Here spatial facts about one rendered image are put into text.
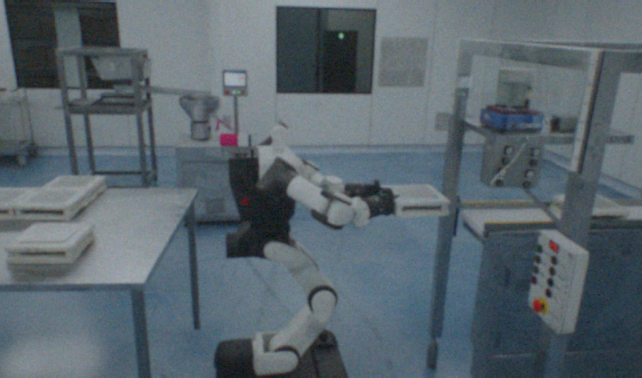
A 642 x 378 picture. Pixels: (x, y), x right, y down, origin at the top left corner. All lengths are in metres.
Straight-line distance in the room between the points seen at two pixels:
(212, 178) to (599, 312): 3.15
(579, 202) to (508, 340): 1.27
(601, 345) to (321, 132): 5.27
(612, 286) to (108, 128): 6.37
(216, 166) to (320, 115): 3.12
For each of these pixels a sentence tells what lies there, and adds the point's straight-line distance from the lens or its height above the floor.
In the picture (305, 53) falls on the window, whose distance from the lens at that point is 7.30.
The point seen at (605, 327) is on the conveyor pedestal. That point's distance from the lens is 3.04.
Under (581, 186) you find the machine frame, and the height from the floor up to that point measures 1.37.
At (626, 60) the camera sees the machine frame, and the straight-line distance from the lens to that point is 1.64.
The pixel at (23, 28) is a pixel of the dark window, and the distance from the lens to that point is 7.75.
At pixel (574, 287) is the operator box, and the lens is 1.64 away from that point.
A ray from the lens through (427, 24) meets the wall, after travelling 7.66.
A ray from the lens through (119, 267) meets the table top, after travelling 2.14.
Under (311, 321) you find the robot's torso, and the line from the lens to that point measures 2.43.
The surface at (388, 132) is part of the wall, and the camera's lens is 7.68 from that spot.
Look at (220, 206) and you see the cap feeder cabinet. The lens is 4.71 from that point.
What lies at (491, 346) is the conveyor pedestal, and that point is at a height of 0.31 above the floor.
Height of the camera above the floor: 1.80
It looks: 18 degrees down
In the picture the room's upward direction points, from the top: 2 degrees clockwise
